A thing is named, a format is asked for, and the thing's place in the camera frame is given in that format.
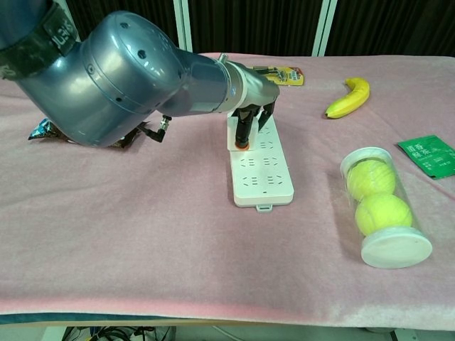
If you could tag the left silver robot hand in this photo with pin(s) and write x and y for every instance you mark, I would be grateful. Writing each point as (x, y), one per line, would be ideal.
(259, 90)

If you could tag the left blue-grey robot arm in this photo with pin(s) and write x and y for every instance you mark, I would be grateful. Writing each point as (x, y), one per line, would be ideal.
(117, 78)

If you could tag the white power strip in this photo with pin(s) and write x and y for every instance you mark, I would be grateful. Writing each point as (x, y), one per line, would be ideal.
(261, 177)

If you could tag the yellow razor blister pack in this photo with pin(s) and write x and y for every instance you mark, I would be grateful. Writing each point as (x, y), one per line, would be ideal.
(289, 76)

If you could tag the yellow banana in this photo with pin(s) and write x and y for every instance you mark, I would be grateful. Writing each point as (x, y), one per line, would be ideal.
(350, 101)

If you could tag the yellow tennis ball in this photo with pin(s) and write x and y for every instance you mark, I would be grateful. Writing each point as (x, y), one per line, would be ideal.
(384, 215)
(373, 179)

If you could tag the pink table cloth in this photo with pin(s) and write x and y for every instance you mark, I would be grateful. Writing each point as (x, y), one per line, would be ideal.
(142, 220)

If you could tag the green tea sachet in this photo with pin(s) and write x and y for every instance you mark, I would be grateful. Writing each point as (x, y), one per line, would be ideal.
(428, 156)

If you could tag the clear tennis ball tube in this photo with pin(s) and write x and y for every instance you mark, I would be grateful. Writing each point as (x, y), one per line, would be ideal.
(394, 248)

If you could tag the dark chocolate snack packet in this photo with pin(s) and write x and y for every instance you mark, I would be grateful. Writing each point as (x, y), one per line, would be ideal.
(39, 132)

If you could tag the white partition frame post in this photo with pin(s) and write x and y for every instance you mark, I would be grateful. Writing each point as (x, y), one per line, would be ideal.
(325, 26)
(183, 25)

